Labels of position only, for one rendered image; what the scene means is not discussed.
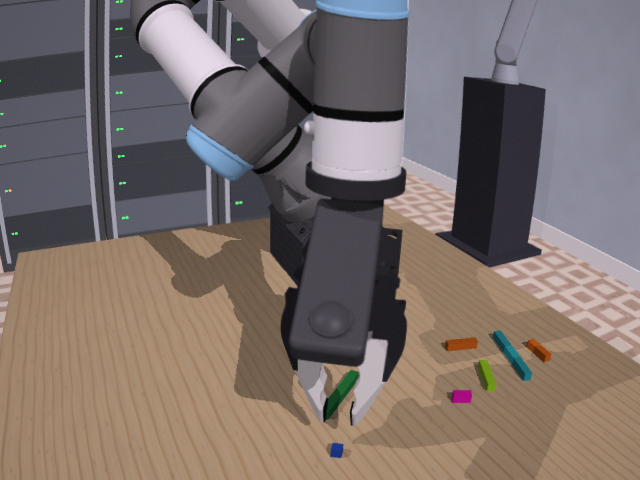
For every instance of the small magenta block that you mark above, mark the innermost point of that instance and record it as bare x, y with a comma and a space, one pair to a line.
461, 396

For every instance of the orange rod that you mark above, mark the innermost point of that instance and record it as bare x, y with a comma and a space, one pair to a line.
538, 350
461, 344

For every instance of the turquoise rod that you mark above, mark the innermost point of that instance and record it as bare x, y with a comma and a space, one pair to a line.
512, 355

